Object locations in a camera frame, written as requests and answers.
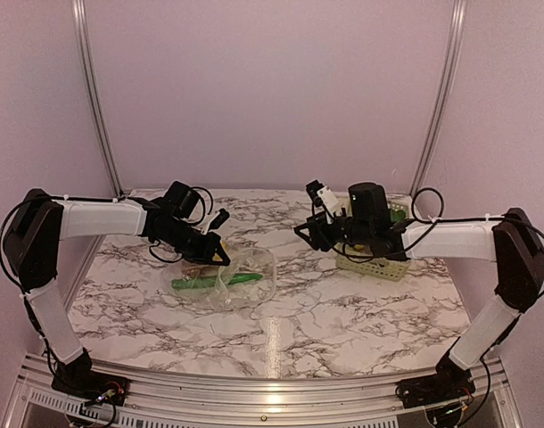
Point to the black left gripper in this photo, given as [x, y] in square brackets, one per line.
[203, 255]

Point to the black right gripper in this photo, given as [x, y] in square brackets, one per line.
[318, 232]

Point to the green fake cucumber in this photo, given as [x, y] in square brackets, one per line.
[212, 281]

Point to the polka dot zip top bag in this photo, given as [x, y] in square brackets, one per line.
[237, 296]

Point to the yellow fake fruit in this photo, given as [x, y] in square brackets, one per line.
[220, 256]

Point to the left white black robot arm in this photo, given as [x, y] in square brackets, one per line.
[33, 230]

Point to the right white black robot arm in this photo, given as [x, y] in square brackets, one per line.
[507, 248]

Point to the pale green plastic basket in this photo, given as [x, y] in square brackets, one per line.
[392, 270]

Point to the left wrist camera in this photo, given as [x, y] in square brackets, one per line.
[215, 221]

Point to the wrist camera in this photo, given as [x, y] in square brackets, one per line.
[215, 221]
[323, 197]

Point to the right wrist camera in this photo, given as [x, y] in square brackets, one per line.
[323, 197]

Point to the front aluminium rail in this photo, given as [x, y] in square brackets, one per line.
[166, 399]

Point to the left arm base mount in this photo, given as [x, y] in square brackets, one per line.
[94, 386]

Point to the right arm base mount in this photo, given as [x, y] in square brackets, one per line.
[429, 390]

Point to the right aluminium frame post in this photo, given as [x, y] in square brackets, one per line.
[446, 83]

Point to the aluminium frame post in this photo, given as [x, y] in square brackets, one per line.
[79, 11]
[446, 83]

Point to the left aluminium frame post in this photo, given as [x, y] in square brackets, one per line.
[79, 11]

